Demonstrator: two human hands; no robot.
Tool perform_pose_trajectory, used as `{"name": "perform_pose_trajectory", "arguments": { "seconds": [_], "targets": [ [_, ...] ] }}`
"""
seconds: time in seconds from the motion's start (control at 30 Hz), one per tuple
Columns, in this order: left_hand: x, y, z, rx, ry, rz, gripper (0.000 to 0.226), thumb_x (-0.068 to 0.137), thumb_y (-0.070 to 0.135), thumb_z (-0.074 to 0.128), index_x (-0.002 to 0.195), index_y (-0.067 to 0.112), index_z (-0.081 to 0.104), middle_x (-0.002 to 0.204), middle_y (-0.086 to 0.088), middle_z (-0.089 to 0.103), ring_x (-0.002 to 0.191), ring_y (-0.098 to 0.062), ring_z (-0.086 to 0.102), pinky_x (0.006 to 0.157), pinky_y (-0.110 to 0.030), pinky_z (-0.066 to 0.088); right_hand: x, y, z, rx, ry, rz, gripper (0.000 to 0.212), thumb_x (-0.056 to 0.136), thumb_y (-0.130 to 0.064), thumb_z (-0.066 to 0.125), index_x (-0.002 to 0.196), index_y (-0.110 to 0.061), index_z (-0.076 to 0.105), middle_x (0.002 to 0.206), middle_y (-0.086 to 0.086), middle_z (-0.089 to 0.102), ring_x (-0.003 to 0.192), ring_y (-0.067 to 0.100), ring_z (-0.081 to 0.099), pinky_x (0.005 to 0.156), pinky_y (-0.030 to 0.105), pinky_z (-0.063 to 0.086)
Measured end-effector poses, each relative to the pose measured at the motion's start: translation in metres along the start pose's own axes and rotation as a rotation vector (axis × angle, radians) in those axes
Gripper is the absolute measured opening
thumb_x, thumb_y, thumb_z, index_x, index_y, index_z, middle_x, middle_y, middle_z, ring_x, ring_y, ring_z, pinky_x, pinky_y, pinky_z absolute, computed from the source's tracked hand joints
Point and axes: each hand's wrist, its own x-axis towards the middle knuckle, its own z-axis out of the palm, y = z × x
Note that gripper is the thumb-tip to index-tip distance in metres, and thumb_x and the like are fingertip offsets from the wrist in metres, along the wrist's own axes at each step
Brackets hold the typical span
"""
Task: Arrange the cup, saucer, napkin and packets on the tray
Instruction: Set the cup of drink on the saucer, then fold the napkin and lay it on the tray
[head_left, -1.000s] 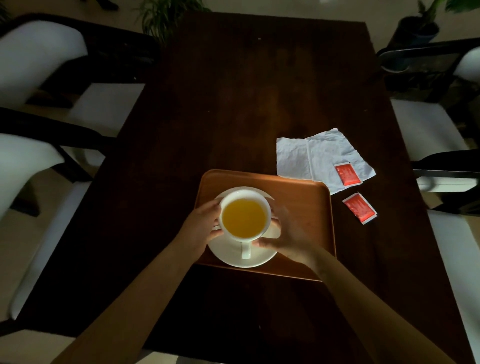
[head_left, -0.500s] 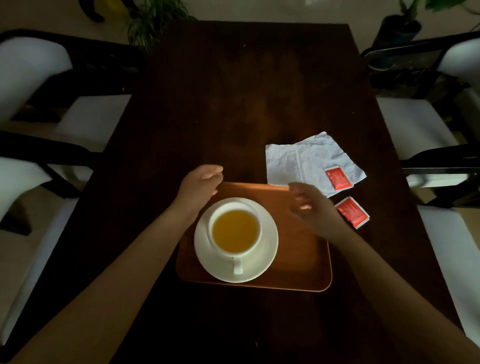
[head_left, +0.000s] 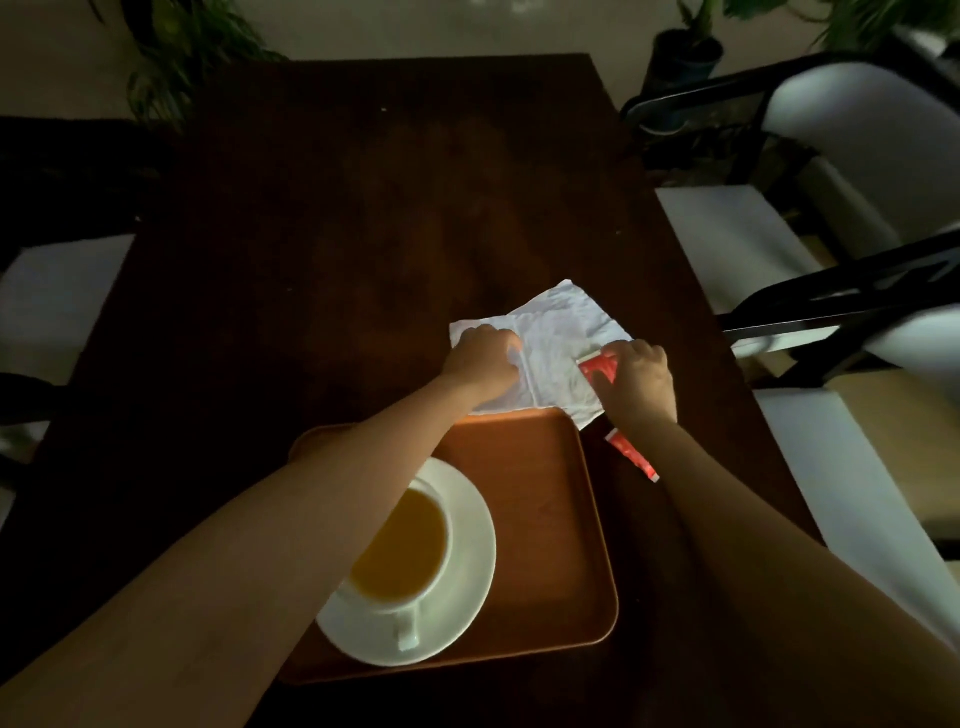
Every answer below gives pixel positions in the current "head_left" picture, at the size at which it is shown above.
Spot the person's right forearm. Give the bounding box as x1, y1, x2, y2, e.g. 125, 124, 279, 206
615, 418, 960, 728

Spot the person's left forearm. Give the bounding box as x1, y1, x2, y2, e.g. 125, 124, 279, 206
0, 372, 502, 728

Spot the white tea cup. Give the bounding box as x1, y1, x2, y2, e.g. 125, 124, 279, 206
341, 477, 455, 653

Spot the person's right hand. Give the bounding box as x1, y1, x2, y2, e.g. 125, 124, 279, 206
598, 339, 678, 432

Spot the brown wooden tray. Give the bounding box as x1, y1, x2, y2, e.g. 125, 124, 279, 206
279, 407, 621, 686

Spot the black plant pot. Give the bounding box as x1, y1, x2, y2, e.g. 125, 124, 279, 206
641, 28, 726, 136

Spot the black chair with white cushion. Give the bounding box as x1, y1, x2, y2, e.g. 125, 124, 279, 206
619, 52, 960, 361
720, 232, 960, 654
0, 116, 151, 496

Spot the person's left hand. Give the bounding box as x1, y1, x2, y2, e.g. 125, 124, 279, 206
441, 324, 525, 406

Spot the white paper napkin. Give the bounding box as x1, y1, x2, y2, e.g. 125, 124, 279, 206
449, 279, 633, 431

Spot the green potted plant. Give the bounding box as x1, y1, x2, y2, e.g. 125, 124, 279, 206
90, 0, 290, 132
806, 0, 960, 57
671, 0, 796, 46

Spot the white saucer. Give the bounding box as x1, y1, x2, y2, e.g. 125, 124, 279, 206
315, 456, 498, 669

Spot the red sachet packet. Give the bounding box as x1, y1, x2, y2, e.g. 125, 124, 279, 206
577, 354, 661, 484

